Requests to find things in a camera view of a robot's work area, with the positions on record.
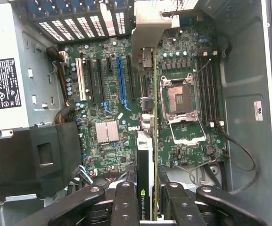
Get black plastic fan shroud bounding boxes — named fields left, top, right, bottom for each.
left=0, top=121, right=82, bottom=198

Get black open PC case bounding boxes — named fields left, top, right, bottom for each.
left=0, top=0, right=272, bottom=226

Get green Dell motherboard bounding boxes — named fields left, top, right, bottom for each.
left=62, top=23, right=230, bottom=179

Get round coin battery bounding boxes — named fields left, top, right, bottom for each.
left=203, top=144, right=215, bottom=155

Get thin metal locking lever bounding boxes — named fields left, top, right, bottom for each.
left=189, top=58, right=213, bottom=77

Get CPU socket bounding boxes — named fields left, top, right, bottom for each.
left=159, top=72, right=201, bottom=118

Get blue expansion slot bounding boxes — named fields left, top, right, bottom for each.
left=115, top=55, right=132, bottom=112

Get grey power supply unit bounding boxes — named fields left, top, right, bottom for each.
left=0, top=0, right=65, bottom=132

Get white expansion slot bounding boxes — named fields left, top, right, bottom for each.
left=75, top=57, right=91, bottom=102

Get long black expansion slot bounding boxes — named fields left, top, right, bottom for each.
left=85, top=58, right=98, bottom=104
left=97, top=58, right=109, bottom=113
left=126, top=55, right=136, bottom=101

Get silver socket cover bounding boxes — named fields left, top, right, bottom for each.
left=168, top=114, right=207, bottom=146

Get black RAM slot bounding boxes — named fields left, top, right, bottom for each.
left=203, top=53, right=210, bottom=125
left=198, top=53, right=204, bottom=125
left=214, top=51, right=222, bottom=125
left=208, top=52, right=215, bottom=125

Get yellow black power wires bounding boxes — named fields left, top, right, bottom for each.
left=45, top=46, right=76, bottom=124

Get thin black looped wire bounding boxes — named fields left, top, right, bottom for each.
left=217, top=121, right=260, bottom=195

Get light blue ribbon wire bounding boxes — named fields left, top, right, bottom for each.
left=78, top=164, right=94, bottom=185

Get silver chipset heatsink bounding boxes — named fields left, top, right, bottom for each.
left=95, top=121, right=119, bottom=144

